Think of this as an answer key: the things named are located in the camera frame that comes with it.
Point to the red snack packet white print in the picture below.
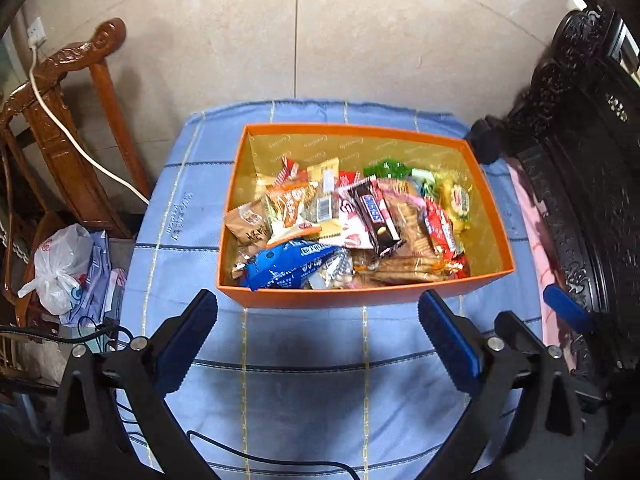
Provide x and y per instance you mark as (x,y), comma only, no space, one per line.
(442,230)

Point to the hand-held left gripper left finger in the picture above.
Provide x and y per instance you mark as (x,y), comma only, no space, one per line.
(185,345)

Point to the white wall socket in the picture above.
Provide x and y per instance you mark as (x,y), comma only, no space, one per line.
(36,32)

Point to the bright green snack packet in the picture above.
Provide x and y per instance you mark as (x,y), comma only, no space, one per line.
(385,167)

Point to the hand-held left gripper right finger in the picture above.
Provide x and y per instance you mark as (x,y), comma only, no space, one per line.
(450,350)

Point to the orange spicy snack packet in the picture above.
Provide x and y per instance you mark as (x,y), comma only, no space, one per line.
(290,210)

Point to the black carved furniture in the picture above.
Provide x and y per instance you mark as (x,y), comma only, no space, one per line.
(585,185)

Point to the clear white nut packet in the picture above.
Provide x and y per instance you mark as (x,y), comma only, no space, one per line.
(332,272)

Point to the pink cloth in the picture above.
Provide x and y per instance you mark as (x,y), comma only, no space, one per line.
(530,240)

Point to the pink cracker packet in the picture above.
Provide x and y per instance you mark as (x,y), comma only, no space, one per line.
(407,220)

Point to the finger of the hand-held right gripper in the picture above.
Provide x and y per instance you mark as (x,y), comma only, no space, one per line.
(515,330)
(567,307)

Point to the blue white cloth bag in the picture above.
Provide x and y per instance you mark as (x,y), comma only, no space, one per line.
(97,280)

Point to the pale green snack packet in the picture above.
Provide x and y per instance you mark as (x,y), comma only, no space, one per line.
(422,182)

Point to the long biscuit packet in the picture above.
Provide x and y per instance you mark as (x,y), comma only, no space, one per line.
(410,270)

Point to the red white checked packet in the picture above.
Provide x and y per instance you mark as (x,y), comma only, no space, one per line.
(290,172)

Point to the brown bread packet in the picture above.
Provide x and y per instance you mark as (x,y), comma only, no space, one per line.
(247,227)

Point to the dark brown chocolate bar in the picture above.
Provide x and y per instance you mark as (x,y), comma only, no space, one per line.
(375,215)

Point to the white plastic bag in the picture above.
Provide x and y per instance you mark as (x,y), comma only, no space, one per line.
(57,270)

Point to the carved wooden chair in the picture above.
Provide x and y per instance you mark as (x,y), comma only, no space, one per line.
(70,160)

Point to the yellow green snack packet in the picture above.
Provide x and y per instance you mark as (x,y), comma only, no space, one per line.
(455,200)

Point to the orange cardboard box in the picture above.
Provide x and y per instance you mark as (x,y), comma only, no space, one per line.
(350,295)

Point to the blue snack packet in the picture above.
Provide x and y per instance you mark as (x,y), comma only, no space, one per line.
(285,265)

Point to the blue checked tablecloth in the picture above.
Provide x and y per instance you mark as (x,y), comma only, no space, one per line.
(300,385)

